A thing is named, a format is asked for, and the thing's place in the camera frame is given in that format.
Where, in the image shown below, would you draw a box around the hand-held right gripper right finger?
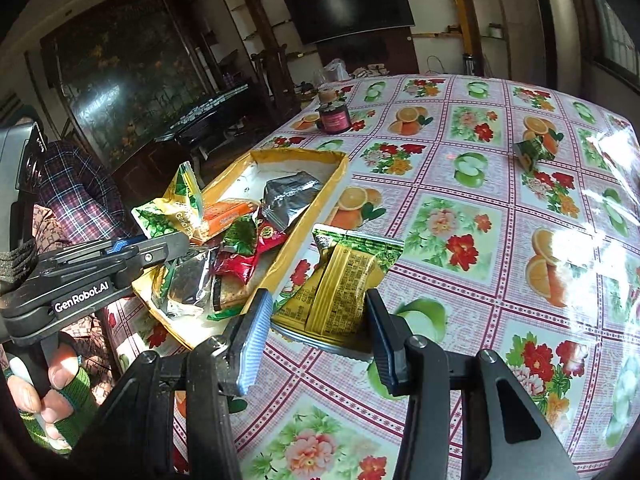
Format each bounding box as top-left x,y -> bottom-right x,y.
364,287 -> 581,480

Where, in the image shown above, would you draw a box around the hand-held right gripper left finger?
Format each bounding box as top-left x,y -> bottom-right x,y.
70,287 -> 275,480

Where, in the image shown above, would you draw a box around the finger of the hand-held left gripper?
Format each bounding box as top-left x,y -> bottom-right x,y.
107,232 -> 192,286
37,237 -> 138,273

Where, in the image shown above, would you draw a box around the plain silver foil snack packet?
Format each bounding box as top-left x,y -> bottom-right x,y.
150,250 -> 216,318

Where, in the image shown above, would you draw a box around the green pea snack packet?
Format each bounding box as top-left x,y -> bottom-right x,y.
131,161 -> 206,241

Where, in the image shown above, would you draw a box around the green-edged clear cracker packet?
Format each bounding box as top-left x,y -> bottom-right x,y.
205,277 -> 258,322

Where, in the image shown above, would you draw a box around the green and yellow snack packet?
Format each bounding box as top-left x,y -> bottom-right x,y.
270,224 -> 405,363

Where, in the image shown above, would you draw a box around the orange cracker packet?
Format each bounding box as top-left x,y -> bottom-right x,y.
192,199 -> 261,246

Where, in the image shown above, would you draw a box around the dark red snack packet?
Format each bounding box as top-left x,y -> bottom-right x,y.
212,250 -> 261,286

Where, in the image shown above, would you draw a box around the green leafy print snack packet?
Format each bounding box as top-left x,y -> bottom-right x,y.
220,212 -> 261,258

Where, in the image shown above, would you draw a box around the bright red small snack packet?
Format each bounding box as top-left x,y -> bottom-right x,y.
252,212 -> 288,256

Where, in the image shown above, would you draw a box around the yellow-edged cardboard tray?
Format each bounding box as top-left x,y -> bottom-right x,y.
131,147 -> 350,351

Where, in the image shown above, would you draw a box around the silver snack packet red top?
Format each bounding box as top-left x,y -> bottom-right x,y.
261,170 -> 323,231

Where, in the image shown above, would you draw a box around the person's left hand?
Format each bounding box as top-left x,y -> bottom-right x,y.
7,342 -> 96,456

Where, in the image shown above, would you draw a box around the brown patterned garment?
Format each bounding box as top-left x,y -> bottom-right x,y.
30,205 -> 123,378

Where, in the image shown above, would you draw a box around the black side table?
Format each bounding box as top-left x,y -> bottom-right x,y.
155,82 -> 281,161

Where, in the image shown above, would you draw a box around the floral fruit print tablecloth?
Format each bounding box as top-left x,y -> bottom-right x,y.
107,74 -> 640,480

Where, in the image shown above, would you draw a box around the dark wooden chair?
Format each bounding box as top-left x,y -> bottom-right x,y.
250,42 -> 303,116

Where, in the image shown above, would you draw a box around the dark jar with pink label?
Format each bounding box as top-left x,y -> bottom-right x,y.
315,101 -> 351,136

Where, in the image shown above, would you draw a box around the dark green small snack packet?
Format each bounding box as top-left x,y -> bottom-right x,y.
512,137 -> 553,173

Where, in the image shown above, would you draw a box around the translucent plastic bag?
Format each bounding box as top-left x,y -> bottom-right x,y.
320,58 -> 348,83

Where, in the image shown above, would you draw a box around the black flat television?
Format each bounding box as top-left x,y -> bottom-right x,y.
282,0 -> 417,46

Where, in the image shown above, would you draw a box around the yellow vertical beam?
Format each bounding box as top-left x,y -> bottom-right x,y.
442,0 -> 483,78

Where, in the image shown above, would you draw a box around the barred window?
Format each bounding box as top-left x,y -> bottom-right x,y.
575,0 -> 640,101

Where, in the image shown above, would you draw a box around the dark floral wall panel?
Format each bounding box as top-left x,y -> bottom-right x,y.
40,0 -> 216,171

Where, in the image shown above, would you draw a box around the dark wooden wall unit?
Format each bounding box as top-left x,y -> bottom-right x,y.
197,0 -> 421,106

